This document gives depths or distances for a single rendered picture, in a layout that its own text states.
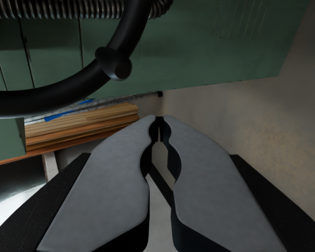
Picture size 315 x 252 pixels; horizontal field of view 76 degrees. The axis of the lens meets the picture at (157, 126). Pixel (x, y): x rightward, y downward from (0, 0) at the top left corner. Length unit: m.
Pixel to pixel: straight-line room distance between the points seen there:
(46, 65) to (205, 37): 0.36
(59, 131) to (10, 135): 1.38
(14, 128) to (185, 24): 0.42
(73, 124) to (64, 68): 1.43
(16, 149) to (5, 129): 0.05
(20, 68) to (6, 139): 0.14
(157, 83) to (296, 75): 0.54
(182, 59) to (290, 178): 0.67
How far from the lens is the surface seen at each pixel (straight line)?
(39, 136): 1.85
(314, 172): 0.93
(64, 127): 1.84
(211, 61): 0.60
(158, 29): 0.48
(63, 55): 0.42
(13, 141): 0.49
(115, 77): 0.19
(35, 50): 0.42
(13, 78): 0.43
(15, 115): 0.25
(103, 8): 0.30
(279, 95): 0.91
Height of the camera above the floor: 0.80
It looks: 28 degrees down
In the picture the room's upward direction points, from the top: 102 degrees counter-clockwise
